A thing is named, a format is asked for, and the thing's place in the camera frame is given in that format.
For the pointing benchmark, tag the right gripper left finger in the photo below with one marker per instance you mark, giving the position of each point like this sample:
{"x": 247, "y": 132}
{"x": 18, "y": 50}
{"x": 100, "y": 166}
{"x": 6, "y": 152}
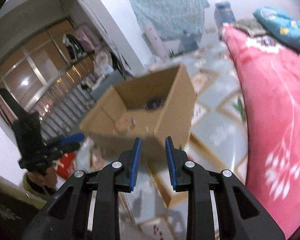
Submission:
{"x": 126, "y": 178}

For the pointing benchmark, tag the white cylindrical tube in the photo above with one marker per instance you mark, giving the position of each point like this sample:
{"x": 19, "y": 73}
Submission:
{"x": 155, "y": 41}

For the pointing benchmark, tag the red gift bag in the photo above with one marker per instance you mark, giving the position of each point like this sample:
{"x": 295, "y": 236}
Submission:
{"x": 65, "y": 166}

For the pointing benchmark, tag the dark water bottle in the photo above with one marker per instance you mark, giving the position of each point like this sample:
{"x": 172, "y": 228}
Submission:
{"x": 188, "y": 43}

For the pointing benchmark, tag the grey storage box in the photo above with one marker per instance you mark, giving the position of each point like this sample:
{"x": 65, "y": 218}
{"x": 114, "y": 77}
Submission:
{"x": 99, "y": 88}

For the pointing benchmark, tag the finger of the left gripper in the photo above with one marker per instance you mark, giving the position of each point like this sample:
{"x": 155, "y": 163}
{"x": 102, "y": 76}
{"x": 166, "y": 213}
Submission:
{"x": 78, "y": 137}
{"x": 57, "y": 152}

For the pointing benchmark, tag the brown cardboard box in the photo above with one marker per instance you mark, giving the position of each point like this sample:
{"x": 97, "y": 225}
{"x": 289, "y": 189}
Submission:
{"x": 119, "y": 116}

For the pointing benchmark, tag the blue water jug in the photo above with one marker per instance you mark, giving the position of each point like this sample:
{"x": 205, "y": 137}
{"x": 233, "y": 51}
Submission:
{"x": 223, "y": 13}

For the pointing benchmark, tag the left hand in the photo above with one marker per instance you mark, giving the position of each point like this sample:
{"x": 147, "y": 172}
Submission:
{"x": 49, "y": 179}

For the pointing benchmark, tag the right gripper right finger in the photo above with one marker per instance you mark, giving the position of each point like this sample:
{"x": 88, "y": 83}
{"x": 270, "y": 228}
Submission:
{"x": 176, "y": 158}

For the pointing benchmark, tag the purple pink smart watch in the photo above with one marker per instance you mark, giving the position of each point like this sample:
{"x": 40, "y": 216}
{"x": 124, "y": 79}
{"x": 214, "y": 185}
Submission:
{"x": 154, "y": 104}

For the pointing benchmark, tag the teal patterned hanging cloth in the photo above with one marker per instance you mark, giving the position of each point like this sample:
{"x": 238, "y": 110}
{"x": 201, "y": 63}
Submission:
{"x": 171, "y": 18}

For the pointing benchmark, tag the pink floral blanket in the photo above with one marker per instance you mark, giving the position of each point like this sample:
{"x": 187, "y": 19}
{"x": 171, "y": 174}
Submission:
{"x": 269, "y": 74}

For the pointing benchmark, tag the green knit sleeve forearm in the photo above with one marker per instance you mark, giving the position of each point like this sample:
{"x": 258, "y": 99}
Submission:
{"x": 42, "y": 192}

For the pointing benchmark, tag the teal blue pillow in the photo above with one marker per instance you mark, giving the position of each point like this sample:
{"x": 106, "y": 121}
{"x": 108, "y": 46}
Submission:
{"x": 281, "y": 25}

